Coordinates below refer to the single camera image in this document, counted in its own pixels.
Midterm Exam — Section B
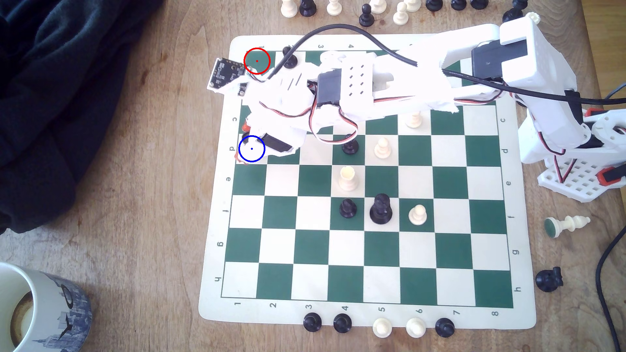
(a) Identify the green white vinyl chessboard mat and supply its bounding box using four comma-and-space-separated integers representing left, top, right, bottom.
198, 33, 538, 330

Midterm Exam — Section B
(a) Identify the large black chess king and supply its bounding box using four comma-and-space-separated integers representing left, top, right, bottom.
369, 193, 394, 226

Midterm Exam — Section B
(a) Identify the black camera cable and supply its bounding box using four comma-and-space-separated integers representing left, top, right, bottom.
264, 24, 626, 104

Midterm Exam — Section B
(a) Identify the white mug with skyline print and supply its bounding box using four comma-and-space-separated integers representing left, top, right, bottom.
0, 261, 94, 352

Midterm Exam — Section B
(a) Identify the thin grey cable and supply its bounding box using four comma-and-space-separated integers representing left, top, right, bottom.
603, 83, 626, 103

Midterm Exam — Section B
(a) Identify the black camera circuit board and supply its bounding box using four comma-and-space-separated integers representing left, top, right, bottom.
208, 58, 247, 96

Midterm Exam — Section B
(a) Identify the white piece with green felt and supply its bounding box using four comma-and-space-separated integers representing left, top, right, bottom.
544, 215, 591, 239

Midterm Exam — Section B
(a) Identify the white chess rook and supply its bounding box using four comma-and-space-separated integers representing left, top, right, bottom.
338, 166, 359, 192

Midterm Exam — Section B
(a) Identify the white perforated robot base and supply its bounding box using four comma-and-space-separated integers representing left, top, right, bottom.
537, 108, 626, 203

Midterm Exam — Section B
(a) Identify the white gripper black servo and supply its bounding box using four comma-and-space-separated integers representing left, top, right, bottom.
239, 95, 314, 166

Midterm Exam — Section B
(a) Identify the thick black cable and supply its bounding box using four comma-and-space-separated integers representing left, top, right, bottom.
595, 227, 626, 352

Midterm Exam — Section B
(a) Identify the dark fabric jacket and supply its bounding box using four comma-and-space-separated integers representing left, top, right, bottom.
0, 0, 164, 234

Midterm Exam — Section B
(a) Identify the black chess knight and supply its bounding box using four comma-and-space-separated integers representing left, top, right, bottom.
535, 266, 564, 293

